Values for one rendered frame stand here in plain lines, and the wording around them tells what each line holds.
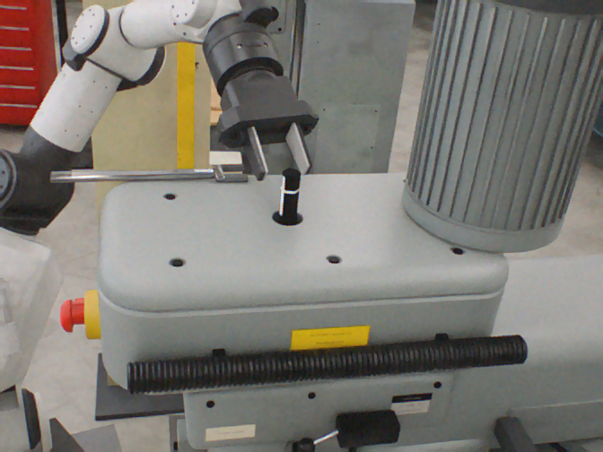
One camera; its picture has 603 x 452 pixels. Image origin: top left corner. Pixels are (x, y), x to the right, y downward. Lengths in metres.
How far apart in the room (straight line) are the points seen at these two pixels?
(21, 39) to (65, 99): 4.27
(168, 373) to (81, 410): 2.55
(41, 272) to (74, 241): 3.14
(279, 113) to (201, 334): 0.28
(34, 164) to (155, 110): 1.44
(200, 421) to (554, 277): 0.55
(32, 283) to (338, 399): 0.57
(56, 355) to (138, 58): 2.56
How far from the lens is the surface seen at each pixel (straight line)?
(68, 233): 4.47
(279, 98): 0.89
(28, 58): 5.51
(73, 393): 3.40
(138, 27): 1.11
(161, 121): 2.66
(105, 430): 2.67
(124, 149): 2.71
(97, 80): 1.20
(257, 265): 0.78
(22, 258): 1.25
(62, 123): 1.21
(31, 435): 1.82
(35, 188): 1.24
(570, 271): 1.14
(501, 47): 0.77
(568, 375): 1.03
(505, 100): 0.79
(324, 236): 0.84
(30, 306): 1.25
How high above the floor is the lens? 2.32
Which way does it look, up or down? 31 degrees down
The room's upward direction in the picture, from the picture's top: 6 degrees clockwise
